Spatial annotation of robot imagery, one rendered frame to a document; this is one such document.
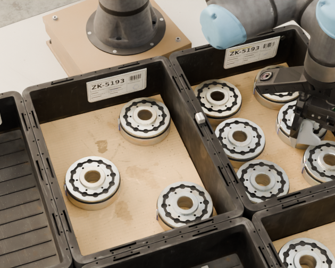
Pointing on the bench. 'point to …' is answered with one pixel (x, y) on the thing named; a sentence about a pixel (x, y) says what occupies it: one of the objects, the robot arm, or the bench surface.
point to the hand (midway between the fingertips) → (295, 133)
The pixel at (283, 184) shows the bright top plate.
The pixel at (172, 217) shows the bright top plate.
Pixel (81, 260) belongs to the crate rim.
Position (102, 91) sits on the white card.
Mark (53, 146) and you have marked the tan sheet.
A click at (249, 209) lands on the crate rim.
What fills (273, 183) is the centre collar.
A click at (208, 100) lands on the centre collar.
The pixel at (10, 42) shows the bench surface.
